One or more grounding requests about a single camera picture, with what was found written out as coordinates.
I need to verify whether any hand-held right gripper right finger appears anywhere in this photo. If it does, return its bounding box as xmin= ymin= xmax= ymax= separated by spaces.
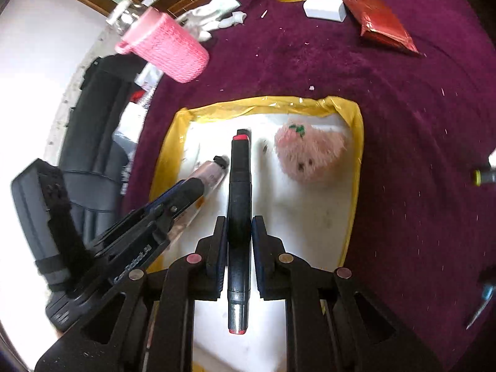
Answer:
xmin=251 ymin=216 xmax=442 ymax=372

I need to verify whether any white rectangular box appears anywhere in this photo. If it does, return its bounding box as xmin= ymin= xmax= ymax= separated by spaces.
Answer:
xmin=303 ymin=0 xmax=348 ymax=23

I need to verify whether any red foil packet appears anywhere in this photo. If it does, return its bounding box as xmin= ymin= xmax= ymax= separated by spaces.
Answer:
xmin=334 ymin=0 xmax=421 ymax=55

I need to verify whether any black marker with yellow ends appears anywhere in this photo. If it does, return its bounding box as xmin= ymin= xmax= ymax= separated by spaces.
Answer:
xmin=472 ymin=151 xmax=496 ymax=187

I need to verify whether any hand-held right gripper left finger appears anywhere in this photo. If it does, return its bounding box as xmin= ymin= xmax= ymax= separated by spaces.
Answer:
xmin=35 ymin=216 xmax=229 ymax=372

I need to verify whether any white and blue pen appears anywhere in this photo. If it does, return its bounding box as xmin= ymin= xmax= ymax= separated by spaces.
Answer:
xmin=465 ymin=267 xmax=496 ymax=331

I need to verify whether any pale cosmetic tube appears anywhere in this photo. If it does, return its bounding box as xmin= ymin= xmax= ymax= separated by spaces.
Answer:
xmin=163 ymin=155 xmax=230 ymax=256

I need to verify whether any white tray with yellow edge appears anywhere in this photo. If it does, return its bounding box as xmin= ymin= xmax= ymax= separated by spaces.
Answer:
xmin=147 ymin=96 xmax=365 ymax=372

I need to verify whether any black leather chair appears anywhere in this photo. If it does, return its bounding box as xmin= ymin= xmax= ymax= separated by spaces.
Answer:
xmin=58 ymin=55 xmax=140 ymax=237

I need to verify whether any purple velvet tablecloth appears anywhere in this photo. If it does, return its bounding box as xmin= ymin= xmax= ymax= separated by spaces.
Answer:
xmin=120 ymin=0 xmax=496 ymax=372

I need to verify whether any white glove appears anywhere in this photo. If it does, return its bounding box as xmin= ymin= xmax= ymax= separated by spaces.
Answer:
xmin=176 ymin=0 xmax=247 ymax=42

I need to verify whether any pink plush toy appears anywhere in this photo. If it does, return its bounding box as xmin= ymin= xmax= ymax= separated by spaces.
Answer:
xmin=274 ymin=121 xmax=348 ymax=184

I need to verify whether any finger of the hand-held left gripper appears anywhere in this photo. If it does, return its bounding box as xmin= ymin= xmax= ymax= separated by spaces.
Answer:
xmin=145 ymin=178 xmax=206 ymax=221

